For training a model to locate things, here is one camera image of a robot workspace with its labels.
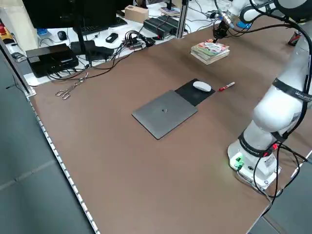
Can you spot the pile of small books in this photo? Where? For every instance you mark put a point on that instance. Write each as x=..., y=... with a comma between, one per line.
x=169, y=11

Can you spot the thick blue white book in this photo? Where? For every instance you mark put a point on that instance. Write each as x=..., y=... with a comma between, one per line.
x=210, y=61

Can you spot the black monitor stand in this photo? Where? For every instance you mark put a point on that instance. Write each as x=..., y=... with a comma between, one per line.
x=81, y=45

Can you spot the metal scissor tongs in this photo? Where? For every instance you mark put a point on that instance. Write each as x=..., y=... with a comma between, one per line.
x=73, y=86

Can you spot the aluminium frame beam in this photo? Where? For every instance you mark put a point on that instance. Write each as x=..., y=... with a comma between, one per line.
x=18, y=73

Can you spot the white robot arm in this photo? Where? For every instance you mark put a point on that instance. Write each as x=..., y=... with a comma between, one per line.
x=275, y=109
x=235, y=7

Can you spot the blue desk lamp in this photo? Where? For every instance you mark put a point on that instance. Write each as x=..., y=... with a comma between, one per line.
x=244, y=24

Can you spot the red white marker pen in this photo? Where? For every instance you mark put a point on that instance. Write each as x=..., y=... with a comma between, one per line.
x=226, y=86

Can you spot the black ribbed power supply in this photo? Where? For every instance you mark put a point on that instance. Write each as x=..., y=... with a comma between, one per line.
x=161, y=25

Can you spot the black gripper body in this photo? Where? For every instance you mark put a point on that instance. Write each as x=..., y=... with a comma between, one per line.
x=221, y=28

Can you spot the colourful picture book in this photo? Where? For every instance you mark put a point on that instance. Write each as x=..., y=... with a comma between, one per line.
x=207, y=47

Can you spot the red emergency stop button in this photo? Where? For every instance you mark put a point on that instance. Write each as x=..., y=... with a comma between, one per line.
x=2, y=29

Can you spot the small blue item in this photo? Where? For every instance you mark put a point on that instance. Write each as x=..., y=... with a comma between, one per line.
x=42, y=31

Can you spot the white computer mouse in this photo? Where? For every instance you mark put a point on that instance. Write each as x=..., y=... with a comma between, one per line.
x=201, y=86

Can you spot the black keyboard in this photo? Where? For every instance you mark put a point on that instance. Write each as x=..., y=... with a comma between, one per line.
x=114, y=23

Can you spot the small black gadget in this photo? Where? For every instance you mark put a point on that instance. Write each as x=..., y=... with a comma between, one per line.
x=111, y=37

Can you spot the tan cardboard box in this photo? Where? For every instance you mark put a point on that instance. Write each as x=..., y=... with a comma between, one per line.
x=136, y=13

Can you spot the usb hub with plugs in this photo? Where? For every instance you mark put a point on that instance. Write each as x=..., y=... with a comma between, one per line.
x=135, y=45

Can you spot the black computer monitor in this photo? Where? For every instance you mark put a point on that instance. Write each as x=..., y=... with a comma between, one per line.
x=53, y=12

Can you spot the black box device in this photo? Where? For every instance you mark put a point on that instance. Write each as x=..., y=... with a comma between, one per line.
x=51, y=58

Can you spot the grey closed laptop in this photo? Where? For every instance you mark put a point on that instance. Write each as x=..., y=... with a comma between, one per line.
x=168, y=122

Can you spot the black computer mouse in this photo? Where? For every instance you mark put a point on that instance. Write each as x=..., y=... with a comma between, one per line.
x=62, y=35

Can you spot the aluminium frame post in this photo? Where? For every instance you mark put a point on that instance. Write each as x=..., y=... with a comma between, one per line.
x=182, y=19

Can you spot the black mouse pad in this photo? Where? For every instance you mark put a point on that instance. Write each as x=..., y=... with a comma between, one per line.
x=195, y=98

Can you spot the small black charger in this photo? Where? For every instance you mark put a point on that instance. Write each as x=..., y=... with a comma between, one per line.
x=212, y=15

